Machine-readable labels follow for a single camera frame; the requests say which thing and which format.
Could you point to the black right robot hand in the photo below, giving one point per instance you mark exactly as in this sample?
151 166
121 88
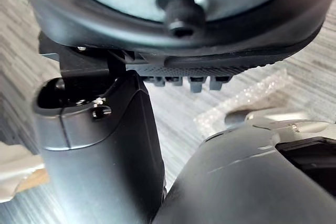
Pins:
105 155

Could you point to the silver right robot leg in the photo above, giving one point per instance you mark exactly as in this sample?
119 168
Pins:
236 182

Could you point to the clear plastic wrap strip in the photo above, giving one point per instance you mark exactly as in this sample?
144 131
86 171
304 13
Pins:
252 93

